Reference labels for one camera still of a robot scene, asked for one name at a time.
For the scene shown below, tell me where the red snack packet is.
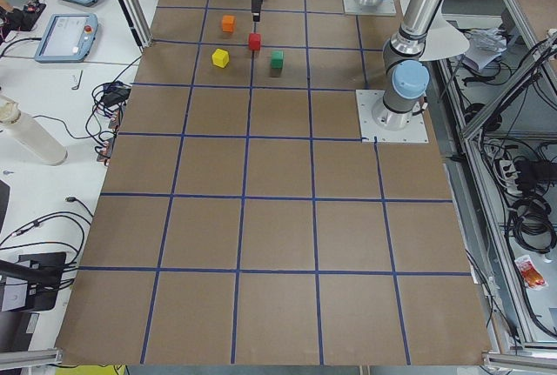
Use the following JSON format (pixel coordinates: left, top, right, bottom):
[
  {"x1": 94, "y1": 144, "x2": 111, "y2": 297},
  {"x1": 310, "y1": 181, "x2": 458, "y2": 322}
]
[{"x1": 514, "y1": 255, "x2": 547, "y2": 290}]

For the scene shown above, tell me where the hex key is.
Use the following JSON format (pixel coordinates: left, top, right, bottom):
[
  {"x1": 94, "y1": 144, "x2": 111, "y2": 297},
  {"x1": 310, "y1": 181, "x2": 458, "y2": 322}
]
[{"x1": 70, "y1": 70, "x2": 84, "y2": 90}]

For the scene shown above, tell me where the orange wooden block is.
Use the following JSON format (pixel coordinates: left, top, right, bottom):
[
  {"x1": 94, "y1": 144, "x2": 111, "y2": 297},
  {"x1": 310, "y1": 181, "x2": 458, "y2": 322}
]
[{"x1": 221, "y1": 15, "x2": 236, "y2": 33}]

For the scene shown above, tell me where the brown paper table mat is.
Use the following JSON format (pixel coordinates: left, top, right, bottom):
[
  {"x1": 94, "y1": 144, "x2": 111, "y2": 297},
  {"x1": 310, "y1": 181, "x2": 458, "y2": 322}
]
[{"x1": 57, "y1": 0, "x2": 490, "y2": 365}]

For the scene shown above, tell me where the aluminium frame post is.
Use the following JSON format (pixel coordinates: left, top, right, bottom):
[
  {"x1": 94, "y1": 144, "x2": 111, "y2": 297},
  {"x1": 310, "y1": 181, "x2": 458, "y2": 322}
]
[{"x1": 97, "y1": 0, "x2": 153, "y2": 49}]

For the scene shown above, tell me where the black monitor stand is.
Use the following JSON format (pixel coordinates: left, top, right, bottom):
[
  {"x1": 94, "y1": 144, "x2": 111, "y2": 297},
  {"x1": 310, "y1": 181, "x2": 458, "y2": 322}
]
[{"x1": 1, "y1": 252, "x2": 66, "y2": 312}]

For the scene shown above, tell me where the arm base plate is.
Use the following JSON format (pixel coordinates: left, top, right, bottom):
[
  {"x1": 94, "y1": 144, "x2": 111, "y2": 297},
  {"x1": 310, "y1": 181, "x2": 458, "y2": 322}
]
[
  {"x1": 343, "y1": 0, "x2": 397, "y2": 17},
  {"x1": 355, "y1": 90, "x2": 429, "y2": 144}
]

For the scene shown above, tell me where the red wooden block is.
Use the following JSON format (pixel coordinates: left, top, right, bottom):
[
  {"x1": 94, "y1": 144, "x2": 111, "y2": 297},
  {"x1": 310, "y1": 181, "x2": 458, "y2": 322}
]
[{"x1": 248, "y1": 32, "x2": 262, "y2": 51}]

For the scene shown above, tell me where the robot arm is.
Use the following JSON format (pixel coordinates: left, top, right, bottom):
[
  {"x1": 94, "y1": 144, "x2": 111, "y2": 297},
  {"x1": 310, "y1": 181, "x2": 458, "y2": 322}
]
[{"x1": 345, "y1": 0, "x2": 444, "y2": 132}]

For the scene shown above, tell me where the yellow wooden block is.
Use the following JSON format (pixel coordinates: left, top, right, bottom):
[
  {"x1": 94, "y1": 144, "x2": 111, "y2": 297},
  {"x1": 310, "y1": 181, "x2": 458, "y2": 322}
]
[{"x1": 211, "y1": 49, "x2": 230, "y2": 69}]

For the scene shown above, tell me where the green wooden block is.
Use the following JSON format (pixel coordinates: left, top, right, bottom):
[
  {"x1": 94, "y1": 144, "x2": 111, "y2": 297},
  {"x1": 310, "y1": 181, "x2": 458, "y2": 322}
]
[{"x1": 270, "y1": 50, "x2": 285, "y2": 70}]

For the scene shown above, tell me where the white bottle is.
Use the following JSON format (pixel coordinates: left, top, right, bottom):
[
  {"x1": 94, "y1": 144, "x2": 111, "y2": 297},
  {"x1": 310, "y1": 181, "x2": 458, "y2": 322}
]
[{"x1": 1, "y1": 95, "x2": 68, "y2": 165}]

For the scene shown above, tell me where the near teach pendant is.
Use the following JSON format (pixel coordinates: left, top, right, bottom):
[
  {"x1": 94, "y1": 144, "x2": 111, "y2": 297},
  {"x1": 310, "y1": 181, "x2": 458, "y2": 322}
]
[{"x1": 34, "y1": 13, "x2": 98, "y2": 64}]

